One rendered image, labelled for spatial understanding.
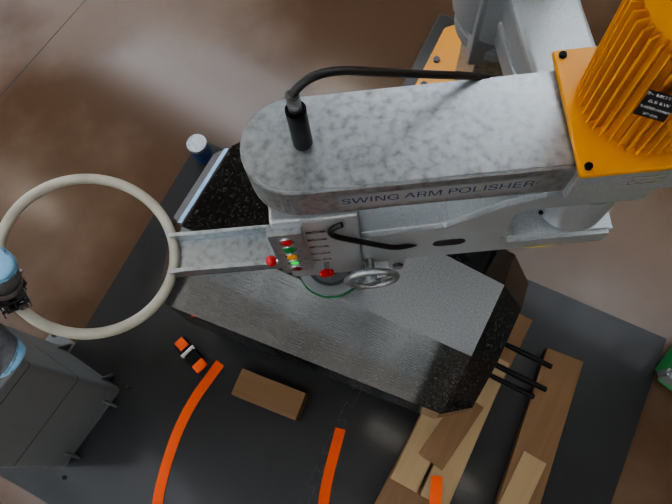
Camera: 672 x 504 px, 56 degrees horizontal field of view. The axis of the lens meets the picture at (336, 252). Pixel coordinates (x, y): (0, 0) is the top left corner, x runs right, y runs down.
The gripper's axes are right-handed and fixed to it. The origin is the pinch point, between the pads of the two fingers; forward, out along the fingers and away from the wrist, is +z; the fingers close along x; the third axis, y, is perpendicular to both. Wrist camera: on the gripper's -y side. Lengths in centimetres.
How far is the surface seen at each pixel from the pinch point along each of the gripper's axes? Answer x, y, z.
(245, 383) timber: 63, 52, 84
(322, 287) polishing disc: 79, 41, -3
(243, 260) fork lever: 58, 23, -13
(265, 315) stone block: 67, 37, 24
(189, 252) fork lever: 47.3, 12.7, -7.2
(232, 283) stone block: 63, 22, 23
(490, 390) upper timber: 137, 108, 41
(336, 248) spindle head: 68, 39, -48
